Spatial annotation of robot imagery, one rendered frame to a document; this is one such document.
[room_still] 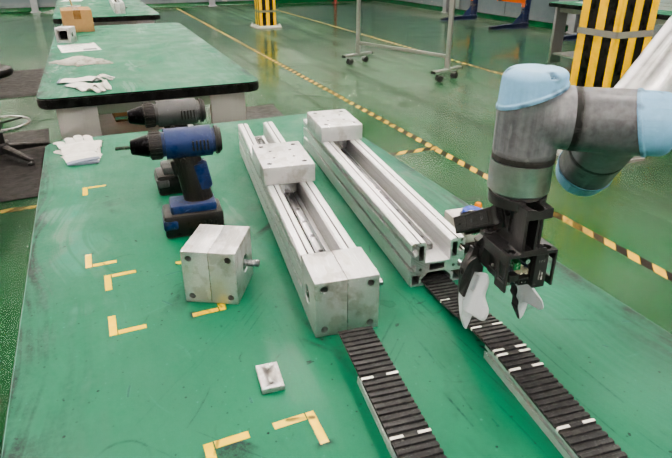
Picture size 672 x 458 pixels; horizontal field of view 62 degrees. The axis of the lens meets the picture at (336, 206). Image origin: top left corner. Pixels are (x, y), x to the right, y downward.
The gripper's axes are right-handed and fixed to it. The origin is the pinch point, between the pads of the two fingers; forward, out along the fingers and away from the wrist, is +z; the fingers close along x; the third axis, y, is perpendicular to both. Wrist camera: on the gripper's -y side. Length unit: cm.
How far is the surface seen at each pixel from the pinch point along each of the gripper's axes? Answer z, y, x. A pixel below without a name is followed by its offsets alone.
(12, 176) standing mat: 82, -316, -145
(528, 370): 2.2, 9.9, 0.1
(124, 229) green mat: 6, -55, -53
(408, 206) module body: -1.0, -35.8, 2.3
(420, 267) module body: 1.8, -17.5, -3.0
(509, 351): 2.2, 5.9, -0.2
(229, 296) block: 4.6, -21.9, -35.2
